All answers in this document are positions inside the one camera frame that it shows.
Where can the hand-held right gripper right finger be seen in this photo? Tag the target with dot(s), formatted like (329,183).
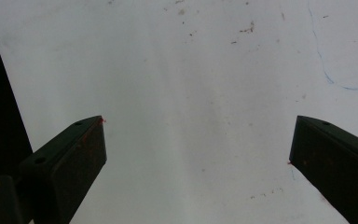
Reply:
(335,165)

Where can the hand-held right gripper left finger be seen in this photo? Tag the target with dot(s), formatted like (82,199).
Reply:
(68,165)

